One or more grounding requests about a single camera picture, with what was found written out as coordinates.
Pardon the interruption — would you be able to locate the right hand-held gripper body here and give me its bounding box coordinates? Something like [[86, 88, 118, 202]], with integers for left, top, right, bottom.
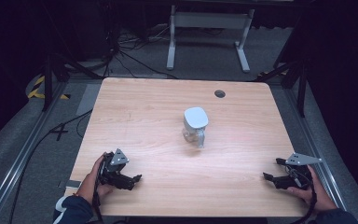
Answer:
[[283, 152, 324, 190]]

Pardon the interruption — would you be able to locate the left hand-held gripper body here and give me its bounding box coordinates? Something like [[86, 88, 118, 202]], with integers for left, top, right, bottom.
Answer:
[[100, 148, 131, 185]]

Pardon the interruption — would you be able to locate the person's right hand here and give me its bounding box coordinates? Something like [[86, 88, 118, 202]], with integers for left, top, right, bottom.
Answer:
[[286, 164, 338, 216]]

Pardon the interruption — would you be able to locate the person's left hand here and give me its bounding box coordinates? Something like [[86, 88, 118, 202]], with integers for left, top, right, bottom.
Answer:
[[76, 151, 115, 205]]

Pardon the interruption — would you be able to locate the grey tape strip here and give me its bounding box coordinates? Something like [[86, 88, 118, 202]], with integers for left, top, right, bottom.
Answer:
[[64, 179, 82, 189]]

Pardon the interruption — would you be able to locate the black metal stand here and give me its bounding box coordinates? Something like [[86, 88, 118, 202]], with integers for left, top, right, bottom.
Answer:
[[41, 51, 104, 113], [254, 57, 310, 119]]

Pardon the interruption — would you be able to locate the clear jug with white lid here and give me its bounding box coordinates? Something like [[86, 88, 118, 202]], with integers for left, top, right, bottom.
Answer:
[[181, 106, 210, 149]]

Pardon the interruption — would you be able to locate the yellow and black floor tape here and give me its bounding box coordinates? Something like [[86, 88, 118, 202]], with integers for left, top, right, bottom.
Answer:
[[26, 75, 72, 101]]

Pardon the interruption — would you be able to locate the grey metal floor rail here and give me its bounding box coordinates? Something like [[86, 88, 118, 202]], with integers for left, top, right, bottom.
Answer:
[[283, 88, 348, 211], [0, 81, 69, 224]]

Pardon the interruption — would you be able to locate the right hand-held gripper cable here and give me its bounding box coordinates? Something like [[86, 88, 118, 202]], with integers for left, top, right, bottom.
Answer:
[[292, 169, 320, 224]]

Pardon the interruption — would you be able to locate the black floor cable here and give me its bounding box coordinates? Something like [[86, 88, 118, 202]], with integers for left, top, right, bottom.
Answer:
[[8, 109, 93, 224]]

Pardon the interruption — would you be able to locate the bundle of black floor cables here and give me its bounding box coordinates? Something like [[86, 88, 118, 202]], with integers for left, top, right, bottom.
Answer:
[[103, 24, 180, 80]]

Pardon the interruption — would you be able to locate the white metal table frame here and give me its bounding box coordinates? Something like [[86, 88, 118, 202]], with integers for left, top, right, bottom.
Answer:
[[166, 4, 256, 75]]

